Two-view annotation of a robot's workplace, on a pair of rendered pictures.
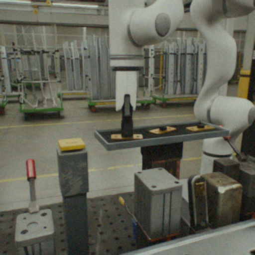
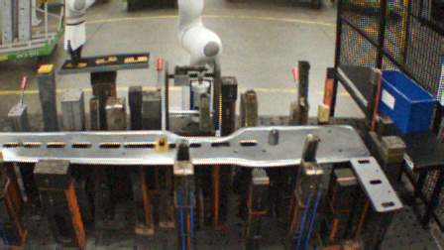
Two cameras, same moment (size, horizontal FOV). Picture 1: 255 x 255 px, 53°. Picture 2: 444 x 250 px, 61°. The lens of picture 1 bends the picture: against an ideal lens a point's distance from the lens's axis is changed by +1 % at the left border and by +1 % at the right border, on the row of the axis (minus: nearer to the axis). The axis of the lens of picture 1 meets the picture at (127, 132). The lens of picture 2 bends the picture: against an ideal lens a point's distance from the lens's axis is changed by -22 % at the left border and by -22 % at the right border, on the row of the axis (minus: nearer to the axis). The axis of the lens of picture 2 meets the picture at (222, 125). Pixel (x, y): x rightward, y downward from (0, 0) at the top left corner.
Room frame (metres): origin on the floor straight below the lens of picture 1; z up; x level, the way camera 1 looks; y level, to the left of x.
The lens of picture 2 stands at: (-0.67, -0.90, 1.72)
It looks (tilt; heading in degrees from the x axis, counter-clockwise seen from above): 28 degrees down; 14
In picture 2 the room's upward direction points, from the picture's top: 2 degrees clockwise
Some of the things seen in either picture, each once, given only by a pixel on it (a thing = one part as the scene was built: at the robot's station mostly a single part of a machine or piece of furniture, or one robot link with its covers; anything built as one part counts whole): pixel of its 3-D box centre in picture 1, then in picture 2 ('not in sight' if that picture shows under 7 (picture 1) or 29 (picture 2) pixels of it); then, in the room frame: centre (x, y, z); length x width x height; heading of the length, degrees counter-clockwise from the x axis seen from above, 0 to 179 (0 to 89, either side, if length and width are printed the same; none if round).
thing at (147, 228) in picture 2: not in sight; (140, 187); (0.45, -0.36, 0.84); 0.17 x 0.06 x 0.29; 21
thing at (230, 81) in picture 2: not in sight; (227, 135); (0.76, -0.57, 0.91); 0.07 x 0.05 x 0.42; 21
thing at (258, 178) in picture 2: not in sight; (256, 216); (0.42, -0.75, 0.84); 0.11 x 0.08 x 0.29; 21
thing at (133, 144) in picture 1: (161, 133); (103, 62); (0.71, -0.10, 1.16); 0.37 x 0.14 x 0.02; 111
